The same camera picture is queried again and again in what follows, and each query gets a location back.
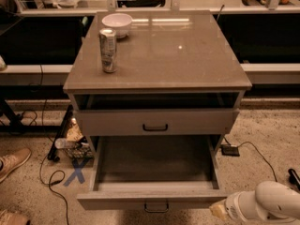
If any grey drawer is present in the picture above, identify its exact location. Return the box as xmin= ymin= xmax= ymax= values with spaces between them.
xmin=78 ymin=135 xmax=227 ymax=211
xmin=74 ymin=109 xmax=239 ymax=136

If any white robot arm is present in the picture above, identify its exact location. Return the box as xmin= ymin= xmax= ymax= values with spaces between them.
xmin=209 ymin=181 xmax=300 ymax=225

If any grey top drawer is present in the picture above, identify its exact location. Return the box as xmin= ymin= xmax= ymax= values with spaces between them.
xmin=74 ymin=109 xmax=239 ymax=136

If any grey drawer cabinet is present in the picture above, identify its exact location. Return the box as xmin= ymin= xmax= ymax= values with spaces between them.
xmin=63 ymin=9 xmax=253 ymax=148

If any black floor box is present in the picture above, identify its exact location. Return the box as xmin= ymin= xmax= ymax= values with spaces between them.
xmin=221 ymin=144 xmax=240 ymax=157

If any black device right floor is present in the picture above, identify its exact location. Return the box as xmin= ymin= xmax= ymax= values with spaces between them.
xmin=288 ymin=169 xmax=300 ymax=190

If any blue tape cross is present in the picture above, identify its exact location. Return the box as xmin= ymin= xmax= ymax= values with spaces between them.
xmin=64 ymin=157 xmax=90 ymax=187

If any silver drink can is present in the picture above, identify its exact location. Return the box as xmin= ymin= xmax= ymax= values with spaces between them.
xmin=99 ymin=28 xmax=117 ymax=73

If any tan shoe lower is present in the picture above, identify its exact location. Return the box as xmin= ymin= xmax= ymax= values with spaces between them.
xmin=0 ymin=210 xmax=30 ymax=225

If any tan shoe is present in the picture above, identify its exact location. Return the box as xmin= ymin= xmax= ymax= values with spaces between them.
xmin=0 ymin=148 xmax=31 ymax=183
xmin=0 ymin=210 xmax=30 ymax=225

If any white ceramic bowl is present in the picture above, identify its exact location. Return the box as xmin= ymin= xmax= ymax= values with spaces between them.
xmin=102 ymin=13 xmax=132 ymax=38

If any tan shoe upper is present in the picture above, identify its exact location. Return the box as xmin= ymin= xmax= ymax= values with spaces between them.
xmin=0 ymin=148 xmax=31 ymax=183

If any black cable right floor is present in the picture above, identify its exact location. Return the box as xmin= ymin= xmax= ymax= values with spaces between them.
xmin=223 ymin=136 xmax=279 ymax=183

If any black cable floor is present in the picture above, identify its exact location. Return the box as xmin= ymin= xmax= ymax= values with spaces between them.
xmin=223 ymin=136 xmax=279 ymax=183
xmin=20 ymin=64 xmax=70 ymax=225

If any black middle drawer handle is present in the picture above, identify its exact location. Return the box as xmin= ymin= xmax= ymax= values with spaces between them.
xmin=143 ymin=202 xmax=169 ymax=214

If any black drawer handle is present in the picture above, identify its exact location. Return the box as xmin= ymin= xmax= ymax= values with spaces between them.
xmin=143 ymin=202 xmax=169 ymax=214
xmin=142 ymin=124 xmax=169 ymax=132

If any black top drawer handle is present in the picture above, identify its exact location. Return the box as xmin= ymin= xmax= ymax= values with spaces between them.
xmin=142 ymin=124 xmax=169 ymax=132

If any black cable left floor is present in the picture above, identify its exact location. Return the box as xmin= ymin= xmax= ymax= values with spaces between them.
xmin=20 ymin=64 xmax=70 ymax=225

